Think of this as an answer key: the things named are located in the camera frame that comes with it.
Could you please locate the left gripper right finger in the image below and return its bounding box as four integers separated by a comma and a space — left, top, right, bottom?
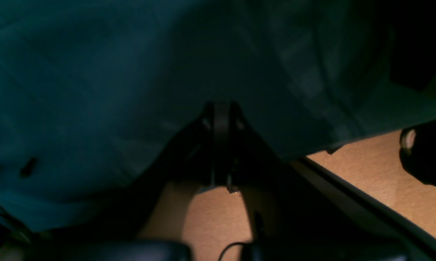
223, 102, 436, 261

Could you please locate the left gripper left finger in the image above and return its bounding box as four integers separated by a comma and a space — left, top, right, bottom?
24, 102, 224, 261

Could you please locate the blue table cloth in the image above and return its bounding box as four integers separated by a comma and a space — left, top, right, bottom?
0, 0, 436, 232

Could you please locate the tiny black part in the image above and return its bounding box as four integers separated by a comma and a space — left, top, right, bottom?
20, 157, 37, 178

